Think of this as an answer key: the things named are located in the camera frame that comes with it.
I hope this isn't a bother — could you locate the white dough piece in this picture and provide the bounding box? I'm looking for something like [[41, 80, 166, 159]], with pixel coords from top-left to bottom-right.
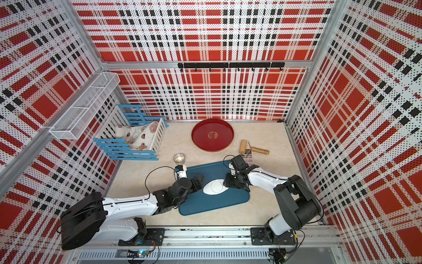
[[203, 179, 229, 195]]

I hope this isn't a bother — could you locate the blue white toy crib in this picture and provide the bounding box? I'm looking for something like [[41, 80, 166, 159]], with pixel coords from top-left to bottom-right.
[[93, 104, 168, 161]]

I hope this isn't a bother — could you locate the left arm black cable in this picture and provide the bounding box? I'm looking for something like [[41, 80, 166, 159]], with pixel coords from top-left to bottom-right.
[[55, 165, 179, 235]]

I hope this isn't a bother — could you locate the green circuit board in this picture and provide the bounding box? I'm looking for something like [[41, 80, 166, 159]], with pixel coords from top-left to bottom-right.
[[127, 250, 150, 259]]

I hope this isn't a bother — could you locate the white wire mesh basket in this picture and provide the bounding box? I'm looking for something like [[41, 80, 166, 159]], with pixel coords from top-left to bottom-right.
[[49, 72, 120, 140]]

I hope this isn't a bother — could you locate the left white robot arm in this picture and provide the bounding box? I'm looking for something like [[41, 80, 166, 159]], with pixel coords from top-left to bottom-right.
[[58, 175, 204, 250]]

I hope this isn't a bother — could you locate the black wall hook rail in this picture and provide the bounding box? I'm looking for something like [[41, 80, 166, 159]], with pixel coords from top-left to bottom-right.
[[178, 62, 286, 70]]

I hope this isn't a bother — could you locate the wooden rolling pin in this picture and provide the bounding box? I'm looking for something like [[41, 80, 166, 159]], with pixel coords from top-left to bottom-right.
[[239, 140, 270, 156]]

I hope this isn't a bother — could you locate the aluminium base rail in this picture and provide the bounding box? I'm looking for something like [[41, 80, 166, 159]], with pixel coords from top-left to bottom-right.
[[67, 225, 349, 264]]

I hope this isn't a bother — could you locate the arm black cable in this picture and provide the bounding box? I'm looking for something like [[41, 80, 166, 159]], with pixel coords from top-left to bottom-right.
[[222, 154, 325, 255], [55, 165, 179, 235]]

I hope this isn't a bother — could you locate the teal plastic tray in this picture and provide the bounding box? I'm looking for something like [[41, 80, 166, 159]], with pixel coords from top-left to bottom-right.
[[179, 161, 250, 216]]

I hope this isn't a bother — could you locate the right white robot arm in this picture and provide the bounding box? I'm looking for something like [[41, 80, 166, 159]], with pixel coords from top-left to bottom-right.
[[223, 155, 323, 245]]

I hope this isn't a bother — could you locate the round red tray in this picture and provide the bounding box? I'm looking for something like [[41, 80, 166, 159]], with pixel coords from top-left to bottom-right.
[[191, 118, 234, 152]]

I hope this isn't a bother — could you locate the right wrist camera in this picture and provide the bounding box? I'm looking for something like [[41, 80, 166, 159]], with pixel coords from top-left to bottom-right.
[[229, 157, 238, 175]]

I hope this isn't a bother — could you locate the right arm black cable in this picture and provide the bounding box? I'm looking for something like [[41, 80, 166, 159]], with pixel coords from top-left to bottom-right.
[[222, 154, 325, 255]]

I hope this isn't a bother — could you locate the baby doll in crib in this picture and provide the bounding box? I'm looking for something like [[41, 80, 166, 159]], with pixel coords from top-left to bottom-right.
[[115, 122, 159, 151]]

